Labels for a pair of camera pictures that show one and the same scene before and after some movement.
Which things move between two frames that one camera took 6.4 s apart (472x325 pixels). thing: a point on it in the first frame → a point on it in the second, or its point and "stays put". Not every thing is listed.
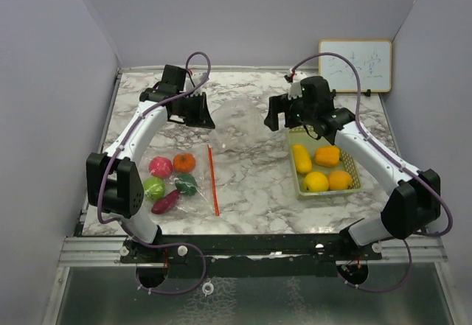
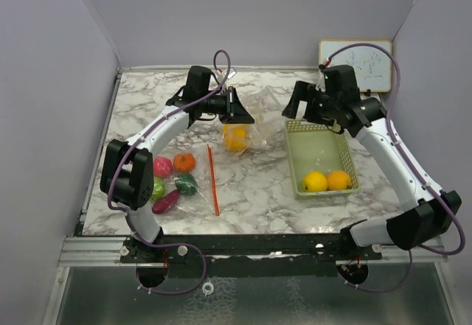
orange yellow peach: x=339 y=180 stays put
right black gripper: x=280 y=104 → x=302 y=92
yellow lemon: x=316 y=181 stays put
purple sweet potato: x=167 y=203 stays put
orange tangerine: x=184 y=162 stays put
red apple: x=160 y=166 stays put
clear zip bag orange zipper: x=180 y=182 stays put
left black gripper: x=203 y=116 → x=234 y=111
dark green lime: x=186 y=183 stays put
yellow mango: x=302 y=160 → x=243 y=135
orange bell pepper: x=327 y=156 → x=235 y=136
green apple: x=153 y=188 stays put
